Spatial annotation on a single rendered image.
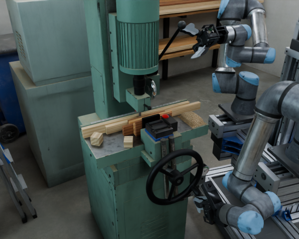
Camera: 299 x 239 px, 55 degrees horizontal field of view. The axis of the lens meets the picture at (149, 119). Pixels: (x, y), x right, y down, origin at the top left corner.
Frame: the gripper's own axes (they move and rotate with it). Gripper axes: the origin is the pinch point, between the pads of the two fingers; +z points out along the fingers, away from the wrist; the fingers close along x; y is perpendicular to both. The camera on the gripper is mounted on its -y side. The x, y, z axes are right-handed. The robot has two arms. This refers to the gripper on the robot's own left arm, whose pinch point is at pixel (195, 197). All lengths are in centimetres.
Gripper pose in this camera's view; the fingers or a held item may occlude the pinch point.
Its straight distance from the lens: 133.7
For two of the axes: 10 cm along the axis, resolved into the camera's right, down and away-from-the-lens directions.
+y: 2.4, 9.7, 0.5
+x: 8.8, -2.4, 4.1
